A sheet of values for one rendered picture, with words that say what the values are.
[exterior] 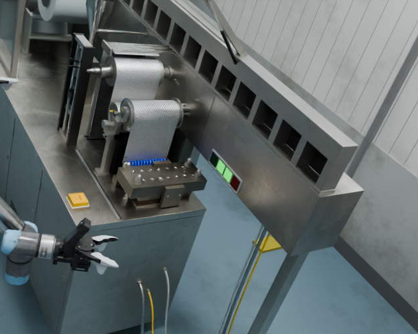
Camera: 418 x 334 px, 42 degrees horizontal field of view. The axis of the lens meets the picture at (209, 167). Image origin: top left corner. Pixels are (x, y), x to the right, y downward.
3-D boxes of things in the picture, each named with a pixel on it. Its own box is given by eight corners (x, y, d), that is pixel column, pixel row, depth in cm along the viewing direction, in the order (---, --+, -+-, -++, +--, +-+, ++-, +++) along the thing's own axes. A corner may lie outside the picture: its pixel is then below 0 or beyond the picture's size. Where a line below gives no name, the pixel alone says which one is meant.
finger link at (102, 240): (109, 246, 184) (87, 252, 177) (113, 231, 182) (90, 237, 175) (115, 251, 182) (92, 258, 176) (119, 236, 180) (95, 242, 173)
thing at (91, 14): (65, 95, 316) (81, 0, 287) (87, 95, 324) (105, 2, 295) (73, 107, 308) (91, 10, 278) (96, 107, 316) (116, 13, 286)
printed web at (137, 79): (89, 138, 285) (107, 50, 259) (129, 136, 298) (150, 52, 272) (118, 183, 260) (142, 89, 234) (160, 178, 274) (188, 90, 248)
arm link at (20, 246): (3, 242, 171) (6, 222, 167) (39, 248, 174) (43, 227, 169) (-1, 260, 165) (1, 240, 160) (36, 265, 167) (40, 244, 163)
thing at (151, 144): (122, 162, 254) (130, 129, 245) (165, 159, 268) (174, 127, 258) (122, 163, 254) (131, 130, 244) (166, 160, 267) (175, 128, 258)
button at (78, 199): (67, 197, 241) (68, 193, 239) (82, 196, 245) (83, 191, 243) (72, 207, 236) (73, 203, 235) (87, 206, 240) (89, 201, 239)
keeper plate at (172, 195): (158, 205, 254) (164, 186, 248) (176, 202, 260) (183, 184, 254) (161, 208, 253) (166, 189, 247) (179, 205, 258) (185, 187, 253)
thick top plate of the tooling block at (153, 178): (115, 177, 252) (118, 166, 249) (188, 170, 275) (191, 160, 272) (129, 199, 242) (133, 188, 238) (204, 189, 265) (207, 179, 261)
